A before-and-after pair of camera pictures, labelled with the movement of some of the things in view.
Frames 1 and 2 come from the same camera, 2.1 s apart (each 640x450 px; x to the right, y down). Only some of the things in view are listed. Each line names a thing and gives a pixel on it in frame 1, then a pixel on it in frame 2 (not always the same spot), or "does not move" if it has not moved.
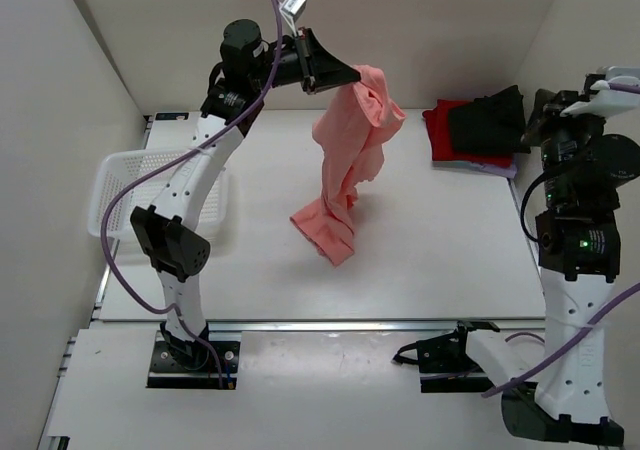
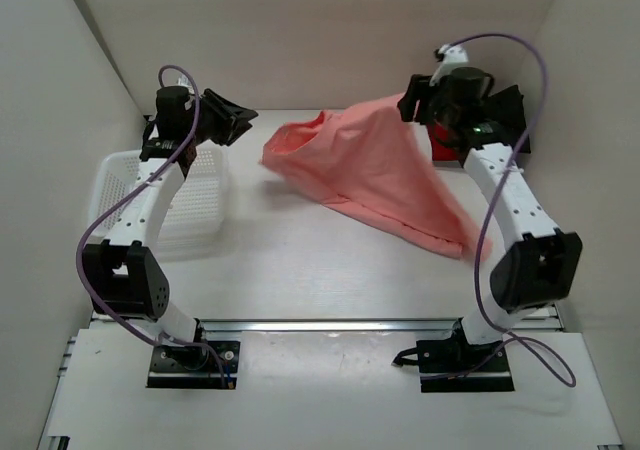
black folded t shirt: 495,123 does not move
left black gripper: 324,68 → 234,117
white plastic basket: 115,168 does not move
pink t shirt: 350,131 → 382,166
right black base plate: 445,364 does not move
